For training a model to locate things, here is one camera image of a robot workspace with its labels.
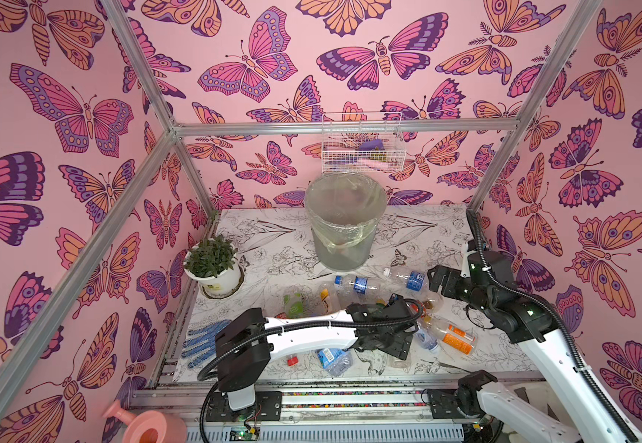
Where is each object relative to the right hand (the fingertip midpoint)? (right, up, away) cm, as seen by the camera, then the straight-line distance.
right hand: (444, 274), depth 72 cm
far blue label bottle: (-21, -7, +20) cm, 30 cm away
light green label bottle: (-41, -12, +17) cm, 46 cm away
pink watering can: (-71, -33, -10) cm, 79 cm away
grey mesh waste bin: (-24, +20, +32) cm, 45 cm away
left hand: (-11, -20, +3) cm, 23 cm away
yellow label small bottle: (-31, -11, +17) cm, 38 cm away
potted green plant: (-65, +2, +11) cm, 66 cm away
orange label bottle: (+6, -20, +9) cm, 23 cm away
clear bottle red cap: (-41, -26, +8) cm, 49 cm away
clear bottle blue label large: (-29, -26, +6) cm, 39 cm away
